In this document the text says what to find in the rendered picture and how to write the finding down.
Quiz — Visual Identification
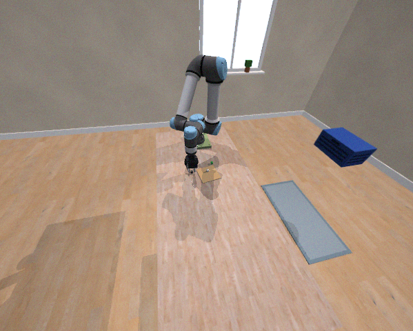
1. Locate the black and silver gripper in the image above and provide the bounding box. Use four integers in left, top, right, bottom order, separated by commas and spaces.
184, 151, 199, 173

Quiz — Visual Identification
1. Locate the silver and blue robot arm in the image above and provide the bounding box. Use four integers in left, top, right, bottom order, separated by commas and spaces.
170, 54, 228, 154

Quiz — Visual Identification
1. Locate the tan flat mat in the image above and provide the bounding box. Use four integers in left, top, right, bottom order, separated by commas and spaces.
197, 165, 221, 183

